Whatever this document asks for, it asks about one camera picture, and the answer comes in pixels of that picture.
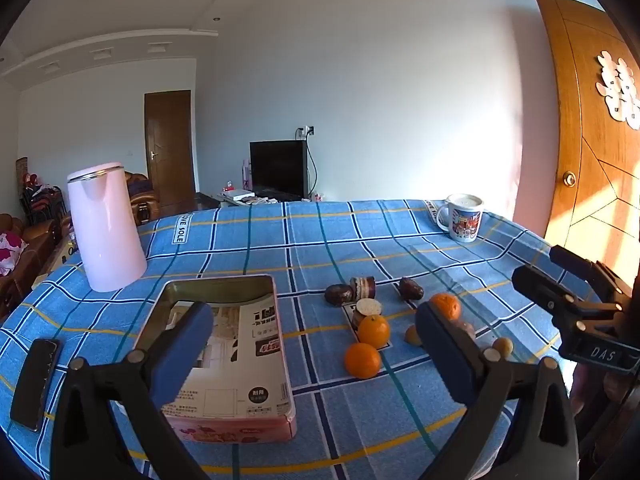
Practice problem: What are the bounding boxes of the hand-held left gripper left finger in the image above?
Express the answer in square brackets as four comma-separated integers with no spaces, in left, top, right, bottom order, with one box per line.
[50,301,216,480]

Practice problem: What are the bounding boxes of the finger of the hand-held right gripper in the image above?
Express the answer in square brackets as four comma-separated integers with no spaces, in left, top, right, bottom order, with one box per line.
[511,266,627,335]
[549,245,634,307]

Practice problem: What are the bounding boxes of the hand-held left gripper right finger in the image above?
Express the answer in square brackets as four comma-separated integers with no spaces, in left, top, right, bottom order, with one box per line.
[415,301,581,480]

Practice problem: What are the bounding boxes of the orange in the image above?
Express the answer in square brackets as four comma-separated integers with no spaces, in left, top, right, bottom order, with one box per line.
[429,293,463,322]
[358,314,391,350]
[344,342,383,380]

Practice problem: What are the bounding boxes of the pink tin box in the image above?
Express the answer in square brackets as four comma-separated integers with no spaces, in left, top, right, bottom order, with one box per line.
[131,275,298,445]

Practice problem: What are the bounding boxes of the beige sandwich cookie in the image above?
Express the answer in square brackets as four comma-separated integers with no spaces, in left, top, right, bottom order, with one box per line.
[351,298,382,329]

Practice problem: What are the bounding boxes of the printed white mug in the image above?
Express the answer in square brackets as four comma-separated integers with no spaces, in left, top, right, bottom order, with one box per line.
[436,193,485,244]

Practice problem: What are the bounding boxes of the pink electric kettle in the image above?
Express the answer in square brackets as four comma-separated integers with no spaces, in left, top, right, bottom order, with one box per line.
[66,162,149,293]

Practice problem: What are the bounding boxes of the black smartphone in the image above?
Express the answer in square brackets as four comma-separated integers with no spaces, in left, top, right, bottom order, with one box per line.
[9,338,63,433]

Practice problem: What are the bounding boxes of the dark low table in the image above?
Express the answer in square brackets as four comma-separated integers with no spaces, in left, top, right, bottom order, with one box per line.
[192,191,223,211]

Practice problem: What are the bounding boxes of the light wooden door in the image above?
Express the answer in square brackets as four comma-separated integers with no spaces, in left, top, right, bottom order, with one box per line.
[533,0,640,273]

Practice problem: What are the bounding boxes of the blue plaid tablecloth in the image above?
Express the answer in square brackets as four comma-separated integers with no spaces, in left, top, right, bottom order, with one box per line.
[0,199,606,480]

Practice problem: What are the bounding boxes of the brown leather armchair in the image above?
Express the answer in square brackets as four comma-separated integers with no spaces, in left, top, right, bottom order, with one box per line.
[122,171,157,226]

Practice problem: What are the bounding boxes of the brown leather sofa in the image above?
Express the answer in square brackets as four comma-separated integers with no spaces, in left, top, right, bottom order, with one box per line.
[0,212,68,311]

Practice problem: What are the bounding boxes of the white paper door decoration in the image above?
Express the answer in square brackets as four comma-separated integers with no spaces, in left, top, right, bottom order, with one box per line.
[596,51,640,131]

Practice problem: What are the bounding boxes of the pink floral cloth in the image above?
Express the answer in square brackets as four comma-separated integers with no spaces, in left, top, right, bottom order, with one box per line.
[0,232,29,277]

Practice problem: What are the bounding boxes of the stacked dark chairs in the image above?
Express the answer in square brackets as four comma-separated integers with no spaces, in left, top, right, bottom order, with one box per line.
[20,174,67,227]

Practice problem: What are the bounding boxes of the black television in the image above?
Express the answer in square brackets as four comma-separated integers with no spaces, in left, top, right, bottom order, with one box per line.
[249,140,309,201]

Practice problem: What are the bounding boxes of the dark brown door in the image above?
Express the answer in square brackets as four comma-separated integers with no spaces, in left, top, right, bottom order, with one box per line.
[144,90,197,207]

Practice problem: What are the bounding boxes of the black power cable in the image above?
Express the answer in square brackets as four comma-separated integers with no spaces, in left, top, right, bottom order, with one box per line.
[304,135,321,201]

